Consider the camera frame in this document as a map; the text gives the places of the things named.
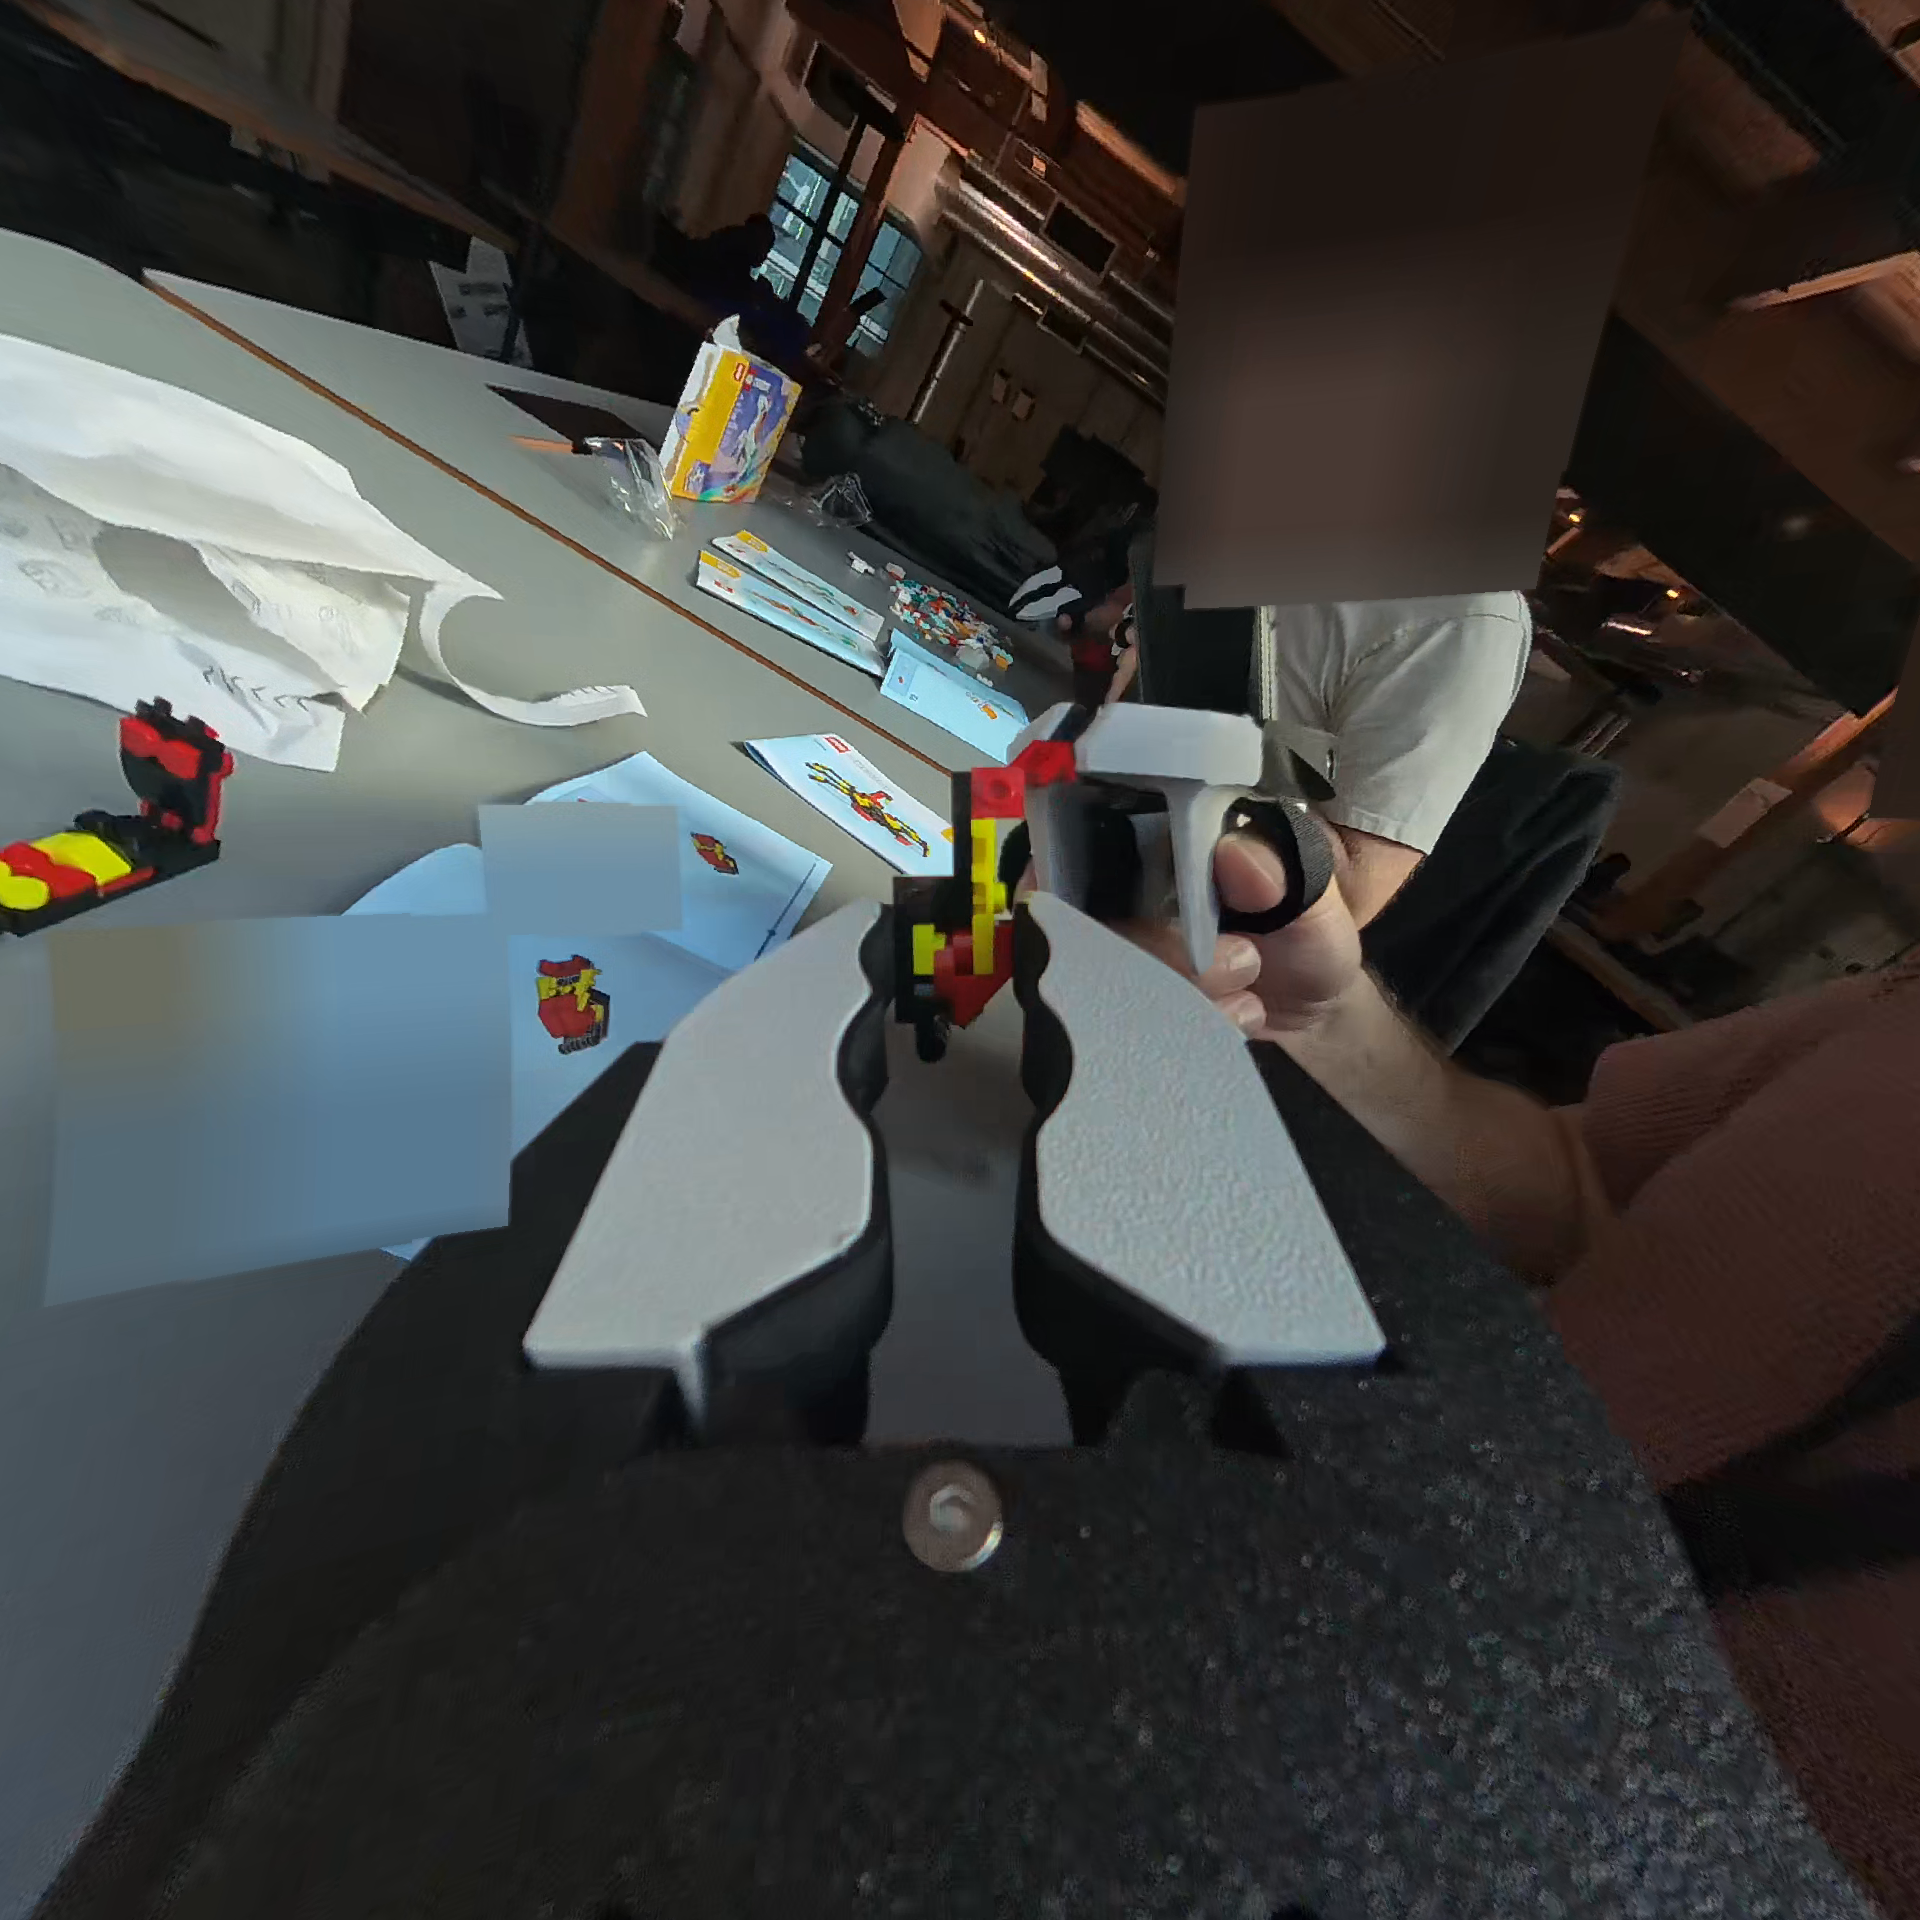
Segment stacked instruction booklets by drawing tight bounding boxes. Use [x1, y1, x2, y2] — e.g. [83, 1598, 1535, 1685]
[692, 529, 890, 677]

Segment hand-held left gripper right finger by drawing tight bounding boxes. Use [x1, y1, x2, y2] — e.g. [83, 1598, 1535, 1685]
[1012, 888, 1391, 1445]

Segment open light blue instruction booklet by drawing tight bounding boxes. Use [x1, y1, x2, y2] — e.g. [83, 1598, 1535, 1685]
[342, 750, 837, 1262]

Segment black bag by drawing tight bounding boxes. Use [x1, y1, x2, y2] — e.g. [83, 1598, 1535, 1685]
[803, 403, 1059, 607]

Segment pile of colourful loose bricks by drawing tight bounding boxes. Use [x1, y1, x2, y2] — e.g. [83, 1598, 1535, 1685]
[884, 565, 1019, 671]

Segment white paper bag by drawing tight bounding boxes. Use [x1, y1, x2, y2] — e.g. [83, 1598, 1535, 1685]
[0, 328, 648, 775]

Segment person's right hand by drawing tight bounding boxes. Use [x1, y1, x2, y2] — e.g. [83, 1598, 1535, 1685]
[1117, 816, 1450, 1059]

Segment red yellow brick model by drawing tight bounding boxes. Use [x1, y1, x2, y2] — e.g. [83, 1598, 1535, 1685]
[0, 697, 238, 940]

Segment red yellow black brick assembly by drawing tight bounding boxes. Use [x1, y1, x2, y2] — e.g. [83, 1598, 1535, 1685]
[893, 742, 1078, 1064]

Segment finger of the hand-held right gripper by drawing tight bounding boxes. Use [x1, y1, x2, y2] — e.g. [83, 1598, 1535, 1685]
[1005, 700, 1269, 788]
[1024, 776, 1168, 921]

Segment small yellow toy box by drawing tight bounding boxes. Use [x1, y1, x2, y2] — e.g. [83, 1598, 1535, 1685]
[660, 342, 805, 505]

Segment thin instruction leaflet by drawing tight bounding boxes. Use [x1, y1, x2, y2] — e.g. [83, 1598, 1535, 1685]
[742, 733, 963, 879]

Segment person's right forearm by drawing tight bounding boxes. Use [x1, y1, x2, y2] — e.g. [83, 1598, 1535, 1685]
[1270, 959, 1920, 1501]

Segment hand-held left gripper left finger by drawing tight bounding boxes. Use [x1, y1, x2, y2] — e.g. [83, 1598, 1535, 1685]
[522, 896, 899, 1445]

